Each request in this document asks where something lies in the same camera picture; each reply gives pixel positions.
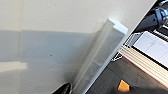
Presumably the black tubular object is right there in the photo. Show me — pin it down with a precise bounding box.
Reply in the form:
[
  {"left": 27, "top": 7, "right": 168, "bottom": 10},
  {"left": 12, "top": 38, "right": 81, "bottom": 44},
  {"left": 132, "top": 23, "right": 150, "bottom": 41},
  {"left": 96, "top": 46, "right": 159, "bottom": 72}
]
[{"left": 132, "top": 7, "right": 168, "bottom": 34}]

